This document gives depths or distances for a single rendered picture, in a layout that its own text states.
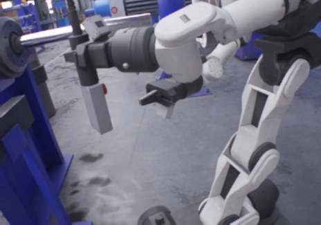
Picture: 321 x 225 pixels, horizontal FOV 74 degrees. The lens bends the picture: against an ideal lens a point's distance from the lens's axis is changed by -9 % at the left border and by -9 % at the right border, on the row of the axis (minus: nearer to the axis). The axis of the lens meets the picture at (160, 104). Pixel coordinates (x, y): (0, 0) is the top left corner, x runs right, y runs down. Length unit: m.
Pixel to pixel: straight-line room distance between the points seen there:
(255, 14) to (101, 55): 0.29
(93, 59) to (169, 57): 0.16
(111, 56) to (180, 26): 0.15
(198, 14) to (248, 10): 0.09
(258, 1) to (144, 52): 0.22
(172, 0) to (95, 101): 2.29
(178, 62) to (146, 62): 0.06
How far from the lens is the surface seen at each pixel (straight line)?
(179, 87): 0.67
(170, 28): 0.39
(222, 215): 1.03
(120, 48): 0.44
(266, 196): 1.17
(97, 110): 0.56
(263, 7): 0.46
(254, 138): 0.89
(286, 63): 0.85
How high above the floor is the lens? 1.19
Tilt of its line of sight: 26 degrees down
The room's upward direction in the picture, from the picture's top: 8 degrees counter-clockwise
